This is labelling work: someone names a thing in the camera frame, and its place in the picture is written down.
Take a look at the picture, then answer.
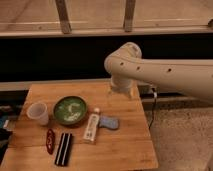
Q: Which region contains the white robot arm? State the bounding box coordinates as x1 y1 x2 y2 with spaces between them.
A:
104 42 213 103

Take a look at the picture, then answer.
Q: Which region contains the blue sponge piece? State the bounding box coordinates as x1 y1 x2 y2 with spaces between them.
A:
99 116 119 130

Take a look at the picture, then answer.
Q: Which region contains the green bowl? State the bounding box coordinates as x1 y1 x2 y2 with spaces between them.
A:
53 96 87 126

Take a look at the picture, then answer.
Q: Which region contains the white toothpaste tube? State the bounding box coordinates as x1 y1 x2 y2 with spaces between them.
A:
83 108 100 142

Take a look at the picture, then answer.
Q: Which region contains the translucent plastic cup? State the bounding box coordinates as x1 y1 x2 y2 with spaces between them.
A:
26 102 49 126

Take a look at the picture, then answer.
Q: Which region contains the black white striped box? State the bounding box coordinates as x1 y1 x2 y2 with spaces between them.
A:
54 133 72 166

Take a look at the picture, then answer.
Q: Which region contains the black cable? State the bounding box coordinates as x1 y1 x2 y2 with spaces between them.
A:
147 85 158 130

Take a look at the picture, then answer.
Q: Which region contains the left wooden frame post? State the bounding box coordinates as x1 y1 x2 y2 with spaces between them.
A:
55 0 71 34

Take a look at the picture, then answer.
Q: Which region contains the wooden frame post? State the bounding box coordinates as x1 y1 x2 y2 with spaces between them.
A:
55 0 71 34
123 0 136 32

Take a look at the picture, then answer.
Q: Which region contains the right wooden frame post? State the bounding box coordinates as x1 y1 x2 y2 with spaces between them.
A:
123 0 136 32

